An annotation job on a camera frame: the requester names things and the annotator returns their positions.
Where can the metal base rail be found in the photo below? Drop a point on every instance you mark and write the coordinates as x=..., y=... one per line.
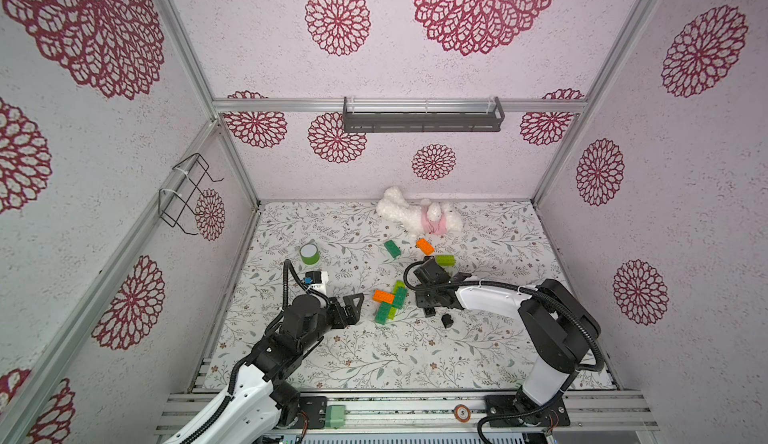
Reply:
x=460, y=411

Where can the white pink plush toy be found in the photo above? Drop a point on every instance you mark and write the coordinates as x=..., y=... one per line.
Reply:
x=424, y=218

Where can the green tape roll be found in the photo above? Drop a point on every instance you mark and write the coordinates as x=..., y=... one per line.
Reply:
x=309, y=254

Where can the black wall shelf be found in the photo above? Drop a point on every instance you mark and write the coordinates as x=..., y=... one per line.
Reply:
x=488, y=120

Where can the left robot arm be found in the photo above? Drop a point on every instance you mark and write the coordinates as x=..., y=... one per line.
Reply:
x=258, y=396

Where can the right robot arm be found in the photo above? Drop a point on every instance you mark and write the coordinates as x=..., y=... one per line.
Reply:
x=563, y=333

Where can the green connector block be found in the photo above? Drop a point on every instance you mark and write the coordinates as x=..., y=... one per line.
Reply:
x=335, y=416

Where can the dark green lego brick back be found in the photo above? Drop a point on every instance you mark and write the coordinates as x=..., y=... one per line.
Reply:
x=392, y=249

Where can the lime lego brick back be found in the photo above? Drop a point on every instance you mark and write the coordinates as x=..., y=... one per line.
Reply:
x=445, y=260

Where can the dark green lego brick front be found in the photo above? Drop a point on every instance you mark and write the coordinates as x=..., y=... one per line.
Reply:
x=382, y=314

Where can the orange lego brick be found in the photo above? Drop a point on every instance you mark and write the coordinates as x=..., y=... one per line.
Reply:
x=383, y=297
x=425, y=247

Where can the black wire wall rack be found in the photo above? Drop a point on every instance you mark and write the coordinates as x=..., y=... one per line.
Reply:
x=176, y=199

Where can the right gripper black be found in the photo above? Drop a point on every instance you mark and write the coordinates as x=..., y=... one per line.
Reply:
x=427, y=288

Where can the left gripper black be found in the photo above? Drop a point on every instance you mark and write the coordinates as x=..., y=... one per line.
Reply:
x=352, y=314

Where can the dark green lego brick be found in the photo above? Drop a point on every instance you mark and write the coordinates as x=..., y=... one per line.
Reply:
x=400, y=295
x=392, y=249
x=382, y=314

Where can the long lime green lego brick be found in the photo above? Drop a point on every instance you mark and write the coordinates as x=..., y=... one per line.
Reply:
x=393, y=310

